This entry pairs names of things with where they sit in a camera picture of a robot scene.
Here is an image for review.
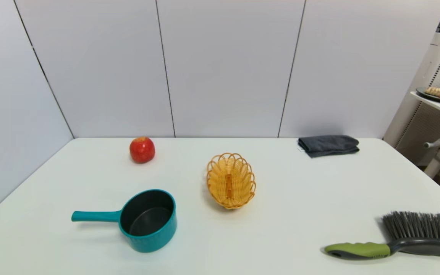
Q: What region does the yellow wicker basket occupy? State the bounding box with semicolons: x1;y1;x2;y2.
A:
206;153;256;210

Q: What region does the green-handled grey brush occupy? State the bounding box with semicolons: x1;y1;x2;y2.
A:
324;211;440;261

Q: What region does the white side table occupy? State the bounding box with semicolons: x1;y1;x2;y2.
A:
410;91;440;179

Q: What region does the red apple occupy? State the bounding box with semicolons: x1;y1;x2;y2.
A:
129;137;155;164

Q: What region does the folded dark grey cloth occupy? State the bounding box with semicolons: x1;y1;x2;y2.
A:
298;135;360;158

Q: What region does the teal saucepan with handle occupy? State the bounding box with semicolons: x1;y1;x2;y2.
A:
71;189;178;253

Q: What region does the dark plate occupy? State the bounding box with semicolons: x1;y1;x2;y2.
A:
416;87;440;103

